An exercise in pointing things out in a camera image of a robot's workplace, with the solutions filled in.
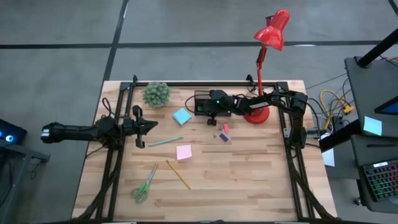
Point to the blue sticky note pad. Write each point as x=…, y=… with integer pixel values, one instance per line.
x=182, y=116

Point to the yellow pencil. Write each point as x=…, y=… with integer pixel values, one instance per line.
x=178, y=175

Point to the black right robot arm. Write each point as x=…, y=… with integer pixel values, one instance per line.
x=258, y=104

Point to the light blue paper note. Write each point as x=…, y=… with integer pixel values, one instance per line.
x=372, y=126

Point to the dark purple eraser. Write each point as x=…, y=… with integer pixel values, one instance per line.
x=224, y=137

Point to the green potted succulent plant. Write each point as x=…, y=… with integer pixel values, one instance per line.
x=157, y=94

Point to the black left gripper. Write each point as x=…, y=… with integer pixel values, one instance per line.
x=138, y=127

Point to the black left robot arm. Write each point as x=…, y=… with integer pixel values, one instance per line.
x=74, y=131

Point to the pink sticky note pad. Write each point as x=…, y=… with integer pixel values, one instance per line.
x=184, y=152

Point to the black mesh desk organizer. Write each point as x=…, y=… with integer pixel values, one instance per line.
x=199, y=96

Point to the monitor with blue screen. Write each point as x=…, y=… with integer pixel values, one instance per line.
x=390, y=108

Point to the black monitor pole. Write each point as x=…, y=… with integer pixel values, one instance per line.
x=377, y=48

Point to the computer with blue light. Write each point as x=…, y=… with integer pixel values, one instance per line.
x=12, y=133

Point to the grey side desk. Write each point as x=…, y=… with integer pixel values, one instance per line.
x=367, y=93

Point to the grey equipment stand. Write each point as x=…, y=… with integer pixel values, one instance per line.
x=12, y=161

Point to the white paper sheet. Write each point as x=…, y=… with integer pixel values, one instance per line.
x=328, y=158

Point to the black aluminium table frame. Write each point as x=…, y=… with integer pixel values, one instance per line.
x=186, y=84

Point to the teal pencil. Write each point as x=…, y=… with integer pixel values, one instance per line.
x=164, y=142

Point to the red desk lamp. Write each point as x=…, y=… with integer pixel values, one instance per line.
x=273, y=31

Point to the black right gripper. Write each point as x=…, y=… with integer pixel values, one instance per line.
x=212, y=122

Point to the pink eraser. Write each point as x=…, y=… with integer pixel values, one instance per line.
x=226, y=128

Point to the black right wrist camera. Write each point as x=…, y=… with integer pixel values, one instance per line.
x=220, y=97

